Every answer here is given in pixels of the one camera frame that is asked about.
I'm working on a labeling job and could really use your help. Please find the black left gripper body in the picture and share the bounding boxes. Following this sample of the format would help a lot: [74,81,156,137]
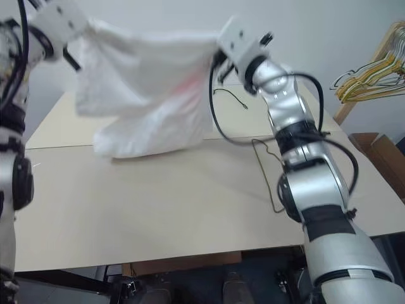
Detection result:
[62,45,82,72]

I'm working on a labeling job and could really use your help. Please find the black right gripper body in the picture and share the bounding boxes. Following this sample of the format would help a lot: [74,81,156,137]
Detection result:
[211,49,239,84]

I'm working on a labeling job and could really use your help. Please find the white shorts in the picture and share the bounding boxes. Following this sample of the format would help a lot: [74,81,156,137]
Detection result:
[75,18,223,159]

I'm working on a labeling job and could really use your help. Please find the dark wire hanger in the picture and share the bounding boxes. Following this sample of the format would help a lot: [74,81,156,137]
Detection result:
[251,138,287,214]

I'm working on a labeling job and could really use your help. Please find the brown cardboard box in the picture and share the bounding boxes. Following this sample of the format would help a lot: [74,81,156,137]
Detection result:
[349,132,405,203]

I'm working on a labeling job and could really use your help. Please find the brown panel under table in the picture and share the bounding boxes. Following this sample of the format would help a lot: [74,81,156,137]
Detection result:
[121,250,305,275]

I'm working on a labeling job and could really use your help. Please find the dark rounded shape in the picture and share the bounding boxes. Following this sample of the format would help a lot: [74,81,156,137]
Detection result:
[222,271,245,304]

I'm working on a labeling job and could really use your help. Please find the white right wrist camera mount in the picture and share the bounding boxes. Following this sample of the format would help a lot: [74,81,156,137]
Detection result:
[217,15,275,66]

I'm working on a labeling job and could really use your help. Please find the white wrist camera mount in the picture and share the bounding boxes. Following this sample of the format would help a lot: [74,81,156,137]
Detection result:
[217,15,275,66]
[30,0,88,48]

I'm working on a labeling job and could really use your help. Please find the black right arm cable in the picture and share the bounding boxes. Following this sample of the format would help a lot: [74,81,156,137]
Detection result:
[208,61,360,222]

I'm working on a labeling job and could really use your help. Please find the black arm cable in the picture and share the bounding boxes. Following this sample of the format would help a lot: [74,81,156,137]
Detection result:
[208,61,360,222]
[16,0,32,54]

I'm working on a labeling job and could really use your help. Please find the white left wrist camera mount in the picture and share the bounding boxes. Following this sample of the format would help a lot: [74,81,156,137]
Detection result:
[30,0,88,48]

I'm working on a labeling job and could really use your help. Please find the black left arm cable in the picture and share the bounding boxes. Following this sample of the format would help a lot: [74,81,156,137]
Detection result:
[16,0,32,54]

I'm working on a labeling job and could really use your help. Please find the grey wire hanger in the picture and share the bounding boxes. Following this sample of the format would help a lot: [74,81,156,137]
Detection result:
[331,58,405,91]

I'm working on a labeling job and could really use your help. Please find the wooden rack post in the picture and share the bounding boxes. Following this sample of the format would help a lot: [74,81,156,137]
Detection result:
[333,21,401,125]

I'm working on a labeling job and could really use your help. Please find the yellow wire hanger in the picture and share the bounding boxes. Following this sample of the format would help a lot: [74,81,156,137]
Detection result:
[335,23,405,103]
[340,22,405,99]

